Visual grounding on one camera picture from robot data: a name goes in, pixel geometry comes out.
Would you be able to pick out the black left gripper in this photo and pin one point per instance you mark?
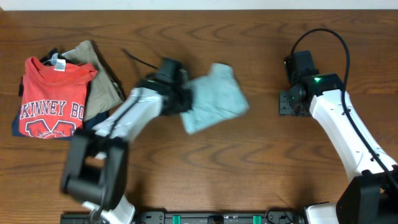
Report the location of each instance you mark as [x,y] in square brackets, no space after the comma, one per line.
[185,99]

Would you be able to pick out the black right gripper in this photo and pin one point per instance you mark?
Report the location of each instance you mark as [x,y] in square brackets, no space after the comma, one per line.
[285,108]

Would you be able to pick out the light blue t-shirt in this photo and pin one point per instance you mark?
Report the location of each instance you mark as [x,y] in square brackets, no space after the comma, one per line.
[217,97]

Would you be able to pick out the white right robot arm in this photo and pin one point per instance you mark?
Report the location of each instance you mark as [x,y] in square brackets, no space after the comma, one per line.
[371,195]

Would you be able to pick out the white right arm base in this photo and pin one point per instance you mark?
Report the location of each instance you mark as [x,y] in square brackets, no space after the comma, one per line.
[323,213]

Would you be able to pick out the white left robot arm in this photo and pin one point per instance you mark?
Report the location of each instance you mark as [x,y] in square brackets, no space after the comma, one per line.
[95,172]

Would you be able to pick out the khaki folded garment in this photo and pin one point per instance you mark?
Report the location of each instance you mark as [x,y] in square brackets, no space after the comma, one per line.
[104,93]

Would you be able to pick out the navy folded garment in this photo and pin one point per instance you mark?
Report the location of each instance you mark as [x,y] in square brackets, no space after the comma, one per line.
[93,121]

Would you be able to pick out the red printed t-shirt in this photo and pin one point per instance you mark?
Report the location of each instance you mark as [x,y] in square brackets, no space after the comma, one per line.
[49,99]

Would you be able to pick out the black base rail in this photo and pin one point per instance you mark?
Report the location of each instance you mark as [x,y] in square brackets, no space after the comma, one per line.
[159,217]

